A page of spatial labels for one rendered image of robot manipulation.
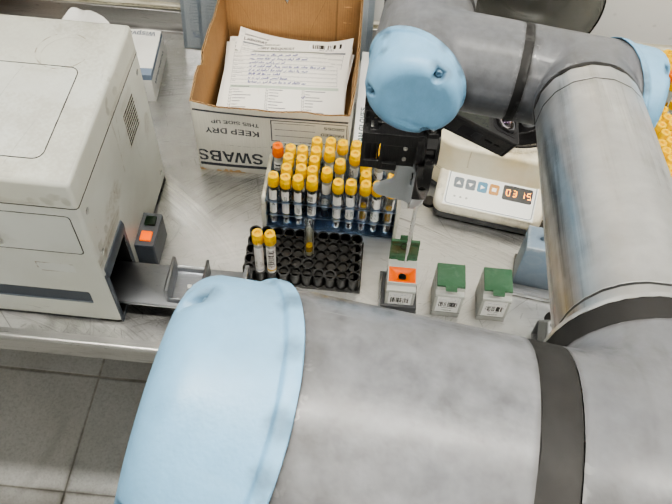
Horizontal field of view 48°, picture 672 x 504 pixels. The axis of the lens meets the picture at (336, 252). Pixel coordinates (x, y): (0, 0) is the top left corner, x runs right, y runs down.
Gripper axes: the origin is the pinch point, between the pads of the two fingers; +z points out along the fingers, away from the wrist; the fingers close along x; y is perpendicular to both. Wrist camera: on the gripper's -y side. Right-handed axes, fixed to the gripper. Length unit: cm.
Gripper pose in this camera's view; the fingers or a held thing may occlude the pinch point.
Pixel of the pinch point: (417, 198)
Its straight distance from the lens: 89.2
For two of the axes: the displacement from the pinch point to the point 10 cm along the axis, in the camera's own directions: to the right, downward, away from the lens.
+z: -0.4, 5.7, 8.2
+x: -0.8, 8.2, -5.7
